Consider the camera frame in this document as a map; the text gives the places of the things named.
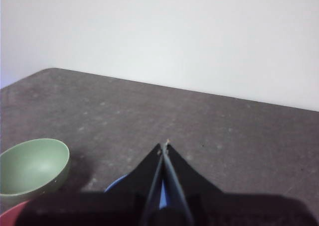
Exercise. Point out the red ribbed bowl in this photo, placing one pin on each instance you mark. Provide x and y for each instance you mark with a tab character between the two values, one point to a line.
10	217

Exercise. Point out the blue ribbed bowl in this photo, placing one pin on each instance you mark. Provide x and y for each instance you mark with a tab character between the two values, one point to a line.
117	183

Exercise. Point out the green ribbed bowl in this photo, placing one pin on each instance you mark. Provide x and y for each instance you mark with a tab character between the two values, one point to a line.
32	166

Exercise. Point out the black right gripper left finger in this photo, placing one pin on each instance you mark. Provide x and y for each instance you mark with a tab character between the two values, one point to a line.
99	208

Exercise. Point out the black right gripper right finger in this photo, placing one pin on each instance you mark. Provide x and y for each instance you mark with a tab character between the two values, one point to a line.
224	208

